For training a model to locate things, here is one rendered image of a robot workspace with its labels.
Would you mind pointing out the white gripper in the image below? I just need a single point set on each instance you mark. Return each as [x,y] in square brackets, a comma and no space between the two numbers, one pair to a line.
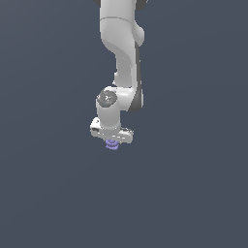
[111,132]

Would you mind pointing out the small purple object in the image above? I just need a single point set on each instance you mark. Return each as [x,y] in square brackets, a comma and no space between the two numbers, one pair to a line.
[111,145]

